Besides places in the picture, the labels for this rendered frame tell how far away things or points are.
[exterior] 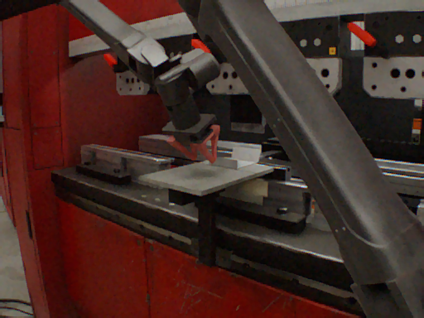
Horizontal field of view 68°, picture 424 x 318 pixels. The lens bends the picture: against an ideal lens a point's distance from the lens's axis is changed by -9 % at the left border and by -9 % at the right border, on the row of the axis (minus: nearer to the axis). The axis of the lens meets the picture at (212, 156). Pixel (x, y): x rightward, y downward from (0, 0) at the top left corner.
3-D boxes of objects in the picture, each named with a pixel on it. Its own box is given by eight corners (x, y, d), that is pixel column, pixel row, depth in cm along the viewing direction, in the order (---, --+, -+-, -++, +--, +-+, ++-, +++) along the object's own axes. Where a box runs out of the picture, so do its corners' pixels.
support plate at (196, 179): (138, 180, 74) (138, 175, 73) (215, 161, 93) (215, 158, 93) (200, 196, 62) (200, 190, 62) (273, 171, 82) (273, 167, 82)
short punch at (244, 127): (228, 130, 90) (229, 93, 88) (233, 130, 91) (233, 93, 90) (262, 133, 84) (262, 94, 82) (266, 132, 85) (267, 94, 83)
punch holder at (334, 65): (273, 94, 76) (274, 21, 73) (291, 94, 83) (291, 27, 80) (337, 96, 67) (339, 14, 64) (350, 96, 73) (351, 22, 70)
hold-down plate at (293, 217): (193, 207, 92) (193, 196, 91) (206, 202, 96) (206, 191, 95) (296, 234, 73) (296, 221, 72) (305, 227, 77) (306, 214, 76)
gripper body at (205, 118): (183, 120, 76) (170, 90, 72) (219, 122, 69) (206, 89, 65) (164, 137, 72) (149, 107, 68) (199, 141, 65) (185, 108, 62)
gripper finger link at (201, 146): (205, 150, 78) (190, 115, 73) (230, 153, 74) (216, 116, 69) (187, 169, 74) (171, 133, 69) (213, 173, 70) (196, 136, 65)
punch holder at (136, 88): (116, 95, 114) (115, 46, 111) (136, 94, 120) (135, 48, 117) (144, 94, 104) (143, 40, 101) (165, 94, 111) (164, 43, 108)
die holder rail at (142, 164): (81, 168, 139) (80, 145, 137) (93, 166, 144) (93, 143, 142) (161, 190, 108) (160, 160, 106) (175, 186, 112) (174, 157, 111)
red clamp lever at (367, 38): (350, 19, 59) (390, 51, 55) (356, 23, 62) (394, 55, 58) (344, 26, 60) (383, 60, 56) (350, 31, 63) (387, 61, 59)
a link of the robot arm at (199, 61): (139, 75, 71) (137, 48, 63) (182, 51, 75) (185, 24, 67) (173, 114, 68) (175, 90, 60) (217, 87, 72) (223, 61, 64)
